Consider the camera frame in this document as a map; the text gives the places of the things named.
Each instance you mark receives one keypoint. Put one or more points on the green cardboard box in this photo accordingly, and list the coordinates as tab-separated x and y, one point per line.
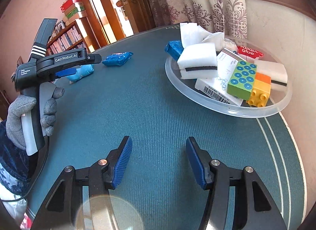
75	13

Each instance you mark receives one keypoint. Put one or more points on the person's left forearm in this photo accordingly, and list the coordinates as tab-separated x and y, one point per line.
12	163

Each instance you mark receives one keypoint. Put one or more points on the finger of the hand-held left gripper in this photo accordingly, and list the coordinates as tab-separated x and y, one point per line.
95	58
66	72

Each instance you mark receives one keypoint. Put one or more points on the clear plastic bowl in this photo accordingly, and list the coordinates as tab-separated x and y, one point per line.
187	91

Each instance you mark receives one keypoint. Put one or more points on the white medicine box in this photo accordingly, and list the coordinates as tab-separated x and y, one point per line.
223	69

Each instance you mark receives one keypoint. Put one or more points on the yellow and orange toy brick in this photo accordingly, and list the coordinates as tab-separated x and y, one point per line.
261	91

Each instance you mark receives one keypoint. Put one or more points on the rows of books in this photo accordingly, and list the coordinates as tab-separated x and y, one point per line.
66	37

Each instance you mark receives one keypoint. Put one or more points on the white plastic bag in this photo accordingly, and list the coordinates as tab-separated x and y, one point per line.
191	34

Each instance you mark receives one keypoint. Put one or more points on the white sponge with black layer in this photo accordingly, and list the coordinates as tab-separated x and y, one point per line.
274	70
197	55

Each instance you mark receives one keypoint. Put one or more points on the patterned curtain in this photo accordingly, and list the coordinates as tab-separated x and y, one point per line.
209	5

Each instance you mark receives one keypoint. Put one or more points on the tan cardboard box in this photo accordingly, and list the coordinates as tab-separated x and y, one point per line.
76	18

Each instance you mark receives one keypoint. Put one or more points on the blue cloth roll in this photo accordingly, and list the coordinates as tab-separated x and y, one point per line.
82	73

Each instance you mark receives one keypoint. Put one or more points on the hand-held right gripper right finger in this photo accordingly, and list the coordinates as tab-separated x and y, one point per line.
195	163

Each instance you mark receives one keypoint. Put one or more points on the red label white packet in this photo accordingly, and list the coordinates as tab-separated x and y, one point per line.
248	50

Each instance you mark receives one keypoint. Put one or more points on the blue wipes packet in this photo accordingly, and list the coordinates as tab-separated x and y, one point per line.
174	48
117	59

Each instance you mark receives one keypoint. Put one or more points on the green block with blue dots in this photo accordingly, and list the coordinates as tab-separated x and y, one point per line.
242	79

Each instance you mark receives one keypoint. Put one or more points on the wooden door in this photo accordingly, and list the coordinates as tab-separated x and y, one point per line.
108	5

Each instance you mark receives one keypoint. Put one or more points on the person's left hand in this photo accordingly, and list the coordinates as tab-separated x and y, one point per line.
17	118

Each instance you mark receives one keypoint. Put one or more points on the wooden bookshelf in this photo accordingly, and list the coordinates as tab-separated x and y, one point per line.
85	34

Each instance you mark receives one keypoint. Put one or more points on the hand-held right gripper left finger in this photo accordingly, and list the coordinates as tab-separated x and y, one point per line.
122	163

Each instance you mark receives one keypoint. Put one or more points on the red cardboard box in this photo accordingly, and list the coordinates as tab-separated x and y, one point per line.
70	3

